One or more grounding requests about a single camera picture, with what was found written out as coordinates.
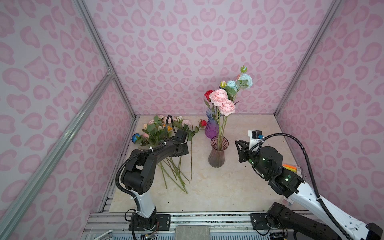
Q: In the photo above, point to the pink flower sprig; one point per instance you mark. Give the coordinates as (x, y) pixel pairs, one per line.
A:
(184, 124)

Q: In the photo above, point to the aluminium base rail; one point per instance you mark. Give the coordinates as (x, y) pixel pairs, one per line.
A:
(219, 225)

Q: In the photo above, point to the blue flower at wall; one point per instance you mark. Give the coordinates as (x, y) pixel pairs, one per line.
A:
(136, 137)

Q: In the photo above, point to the pink carnation sprig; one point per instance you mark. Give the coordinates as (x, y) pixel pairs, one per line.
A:
(222, 101)

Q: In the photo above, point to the small red rose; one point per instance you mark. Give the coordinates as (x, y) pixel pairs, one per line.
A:
(201, 126)

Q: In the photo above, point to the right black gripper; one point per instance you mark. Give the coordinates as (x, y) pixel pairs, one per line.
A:
(244, 150)

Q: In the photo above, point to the purple blue glass vase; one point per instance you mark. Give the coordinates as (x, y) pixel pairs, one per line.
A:
(212, 127)

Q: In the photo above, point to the red rose long stem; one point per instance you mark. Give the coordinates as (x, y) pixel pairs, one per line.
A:
(207, 95)

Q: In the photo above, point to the smoky pink glass vase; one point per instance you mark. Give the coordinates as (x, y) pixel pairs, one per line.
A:
(217, 156)

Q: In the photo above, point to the light blue flower sprig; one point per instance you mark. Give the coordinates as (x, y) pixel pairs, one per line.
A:
(243, 81)

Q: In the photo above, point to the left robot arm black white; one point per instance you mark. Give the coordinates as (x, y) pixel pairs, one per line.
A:
(136, 176)

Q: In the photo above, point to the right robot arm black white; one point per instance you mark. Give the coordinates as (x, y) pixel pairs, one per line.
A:
(333, 223)

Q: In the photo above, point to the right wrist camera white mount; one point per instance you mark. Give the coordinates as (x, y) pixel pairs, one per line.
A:
(256, 136)

